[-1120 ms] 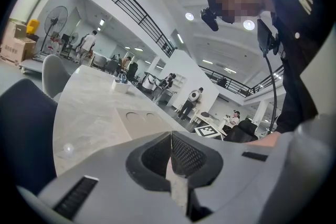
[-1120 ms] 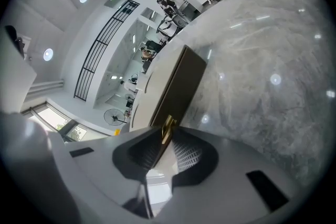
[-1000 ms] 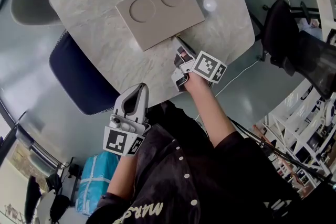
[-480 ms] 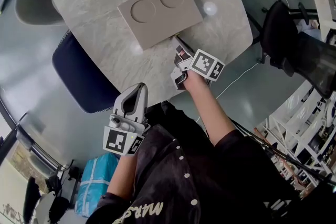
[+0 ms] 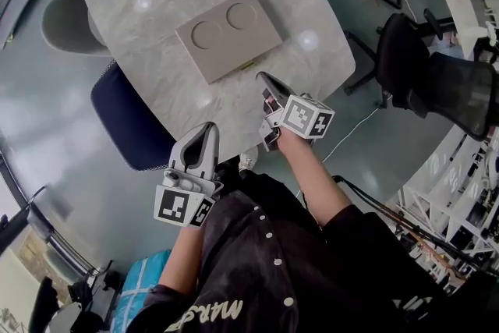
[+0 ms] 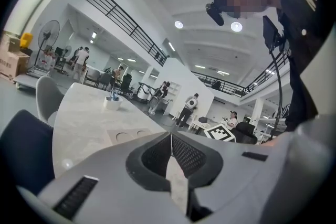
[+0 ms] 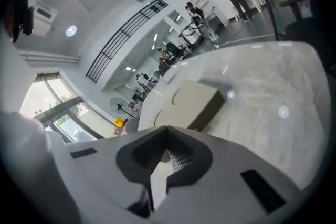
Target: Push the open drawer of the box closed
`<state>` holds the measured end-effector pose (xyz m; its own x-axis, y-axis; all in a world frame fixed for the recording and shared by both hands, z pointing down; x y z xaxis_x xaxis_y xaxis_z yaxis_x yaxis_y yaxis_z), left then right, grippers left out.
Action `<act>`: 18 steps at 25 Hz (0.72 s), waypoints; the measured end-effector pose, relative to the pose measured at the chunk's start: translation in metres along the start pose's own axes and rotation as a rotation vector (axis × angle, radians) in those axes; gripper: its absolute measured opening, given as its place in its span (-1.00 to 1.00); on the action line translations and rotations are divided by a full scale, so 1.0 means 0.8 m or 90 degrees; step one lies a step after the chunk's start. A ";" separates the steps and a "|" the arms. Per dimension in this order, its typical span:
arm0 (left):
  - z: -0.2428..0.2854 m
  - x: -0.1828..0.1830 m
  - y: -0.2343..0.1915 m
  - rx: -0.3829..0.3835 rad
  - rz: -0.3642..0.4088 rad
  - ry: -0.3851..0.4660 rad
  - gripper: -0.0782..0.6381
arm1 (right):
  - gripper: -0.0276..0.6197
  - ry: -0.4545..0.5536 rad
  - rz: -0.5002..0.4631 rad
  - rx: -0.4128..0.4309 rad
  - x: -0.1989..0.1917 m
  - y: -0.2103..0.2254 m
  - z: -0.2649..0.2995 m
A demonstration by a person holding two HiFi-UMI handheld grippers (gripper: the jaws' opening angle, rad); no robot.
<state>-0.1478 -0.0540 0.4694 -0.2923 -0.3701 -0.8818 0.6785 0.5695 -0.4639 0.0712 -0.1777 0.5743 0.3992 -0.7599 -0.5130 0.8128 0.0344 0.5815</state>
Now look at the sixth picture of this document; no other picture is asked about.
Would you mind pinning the black head-mounted camera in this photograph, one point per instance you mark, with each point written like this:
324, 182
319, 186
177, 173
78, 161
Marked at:
215, 14

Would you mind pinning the round ceiling light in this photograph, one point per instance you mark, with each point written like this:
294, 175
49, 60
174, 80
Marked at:
178, 24
236, 26

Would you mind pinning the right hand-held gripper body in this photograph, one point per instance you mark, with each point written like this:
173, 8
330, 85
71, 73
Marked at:
220, 133

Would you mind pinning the grey platform trolley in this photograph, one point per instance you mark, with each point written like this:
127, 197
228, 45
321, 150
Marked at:
30, 77

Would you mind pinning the white pen holder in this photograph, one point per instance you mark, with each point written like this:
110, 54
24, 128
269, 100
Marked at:
113, 105

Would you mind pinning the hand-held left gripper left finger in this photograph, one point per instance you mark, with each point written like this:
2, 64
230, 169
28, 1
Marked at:
110, 186

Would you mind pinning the beige drawer box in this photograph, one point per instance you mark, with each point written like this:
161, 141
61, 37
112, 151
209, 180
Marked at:
126, 136

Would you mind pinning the blue scissors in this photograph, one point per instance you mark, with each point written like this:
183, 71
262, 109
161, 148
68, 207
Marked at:
114, 94

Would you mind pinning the cardboard box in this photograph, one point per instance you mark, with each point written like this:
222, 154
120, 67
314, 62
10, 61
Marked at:
11, 60

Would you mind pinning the black chest-mounted device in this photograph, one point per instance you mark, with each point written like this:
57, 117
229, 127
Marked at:
271, 32

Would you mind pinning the large black pedestal fan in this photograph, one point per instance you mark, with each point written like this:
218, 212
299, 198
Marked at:
48, 32

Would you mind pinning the grey shell chair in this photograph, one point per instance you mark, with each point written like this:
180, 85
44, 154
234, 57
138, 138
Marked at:
47, 97

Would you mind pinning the black mezzanine railing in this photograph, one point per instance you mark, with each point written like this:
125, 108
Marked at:
231, 86
123, 18

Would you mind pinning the small black pedestal fan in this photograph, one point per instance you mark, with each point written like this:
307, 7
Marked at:
67, 51

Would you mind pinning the yellow bin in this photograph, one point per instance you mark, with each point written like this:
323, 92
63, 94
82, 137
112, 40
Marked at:
26, 40

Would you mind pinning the person's black shirt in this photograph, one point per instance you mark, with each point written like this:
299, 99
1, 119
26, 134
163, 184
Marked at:
299, 34

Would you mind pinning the navy upholstered chair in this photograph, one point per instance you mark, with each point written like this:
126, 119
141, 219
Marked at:
23, 149

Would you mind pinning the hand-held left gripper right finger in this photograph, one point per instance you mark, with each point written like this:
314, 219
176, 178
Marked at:
249, 181

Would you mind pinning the black office chair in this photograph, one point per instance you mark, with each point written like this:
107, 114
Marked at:
245, 133

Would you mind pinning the grey marble table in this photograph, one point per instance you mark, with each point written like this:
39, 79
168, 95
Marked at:
86, 118

